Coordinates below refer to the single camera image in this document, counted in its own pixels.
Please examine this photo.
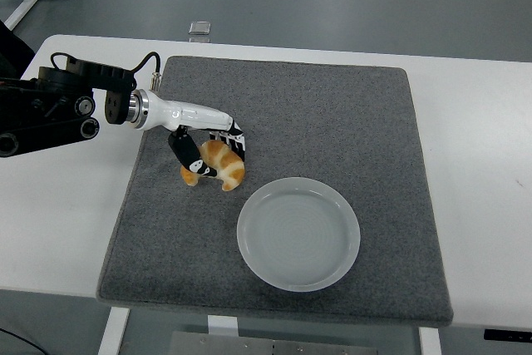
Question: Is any grey metal plate with screws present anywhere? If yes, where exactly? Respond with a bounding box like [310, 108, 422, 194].
[169, 331, 377, 355]

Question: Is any black table control panel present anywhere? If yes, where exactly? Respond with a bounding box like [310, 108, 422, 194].
[484, 328, 532, 342]

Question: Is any golden croissant bread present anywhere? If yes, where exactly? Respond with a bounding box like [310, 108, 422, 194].
[180, 141, 246, 192]

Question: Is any person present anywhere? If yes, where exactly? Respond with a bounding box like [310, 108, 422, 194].
[0, 20, 37, 80]

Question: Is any pale grey round plate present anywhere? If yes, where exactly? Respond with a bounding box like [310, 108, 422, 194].
[236, 176, 362, 293]

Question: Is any thin black floor cable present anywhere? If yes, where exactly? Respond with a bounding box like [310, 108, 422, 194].
[0, 326, 37, 350]

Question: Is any grey felt mat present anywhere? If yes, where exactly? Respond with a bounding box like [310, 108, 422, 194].
[96, 55, 455, 328]

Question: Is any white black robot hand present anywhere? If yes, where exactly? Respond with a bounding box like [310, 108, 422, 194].
[143, 89, 249, 179]

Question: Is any white table leg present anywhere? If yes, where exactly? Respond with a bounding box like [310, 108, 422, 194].
[418, 327, 442, 355]
[97, 307, 131, 355]
[207, 315, 239, 336]

